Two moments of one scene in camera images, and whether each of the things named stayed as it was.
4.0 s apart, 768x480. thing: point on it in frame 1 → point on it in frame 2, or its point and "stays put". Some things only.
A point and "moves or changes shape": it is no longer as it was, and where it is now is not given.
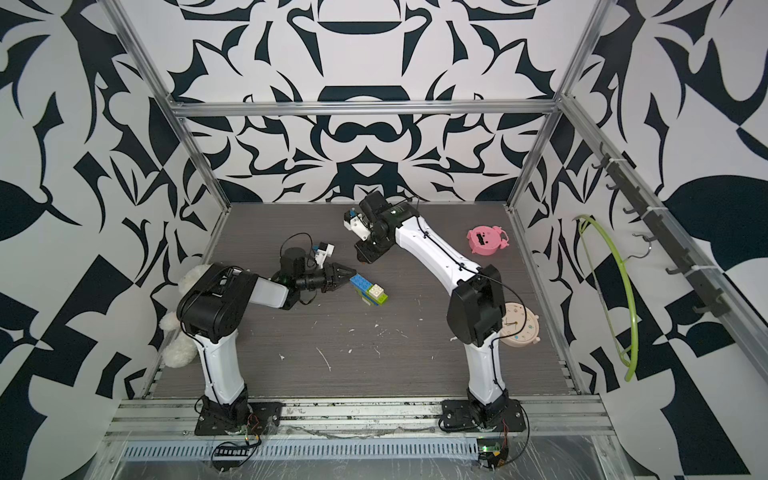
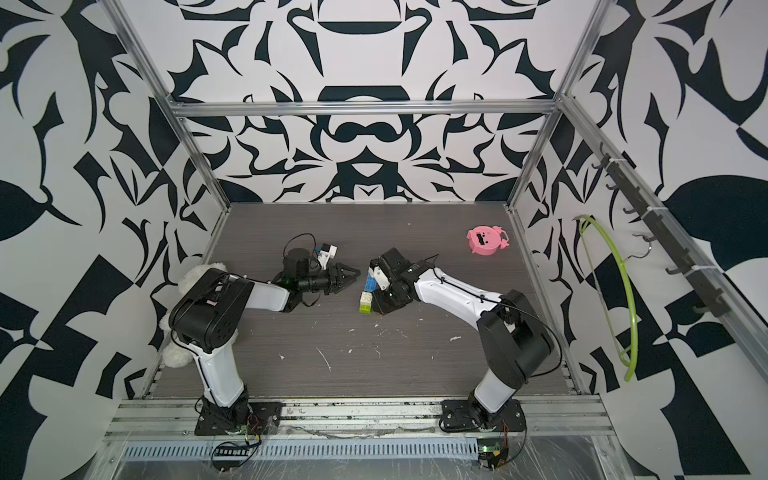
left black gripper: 336,271 stays put
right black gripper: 364,253 → 378,305
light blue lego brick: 360,282 moves or changes shape
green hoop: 635,347 stays put
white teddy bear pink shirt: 180,348 stays put
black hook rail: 716,300 stays put
